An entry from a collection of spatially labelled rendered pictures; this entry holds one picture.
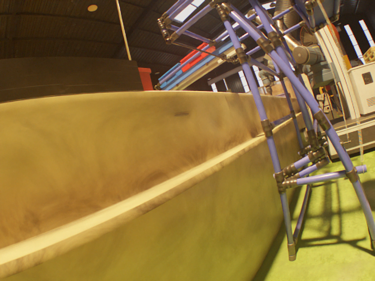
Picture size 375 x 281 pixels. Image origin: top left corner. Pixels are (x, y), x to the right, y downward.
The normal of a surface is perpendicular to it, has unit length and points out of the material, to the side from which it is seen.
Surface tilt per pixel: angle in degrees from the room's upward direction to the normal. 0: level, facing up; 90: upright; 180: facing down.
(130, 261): 90
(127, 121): 90
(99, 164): 90
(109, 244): 90
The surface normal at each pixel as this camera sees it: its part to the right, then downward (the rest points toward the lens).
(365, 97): -0.53, 0.15
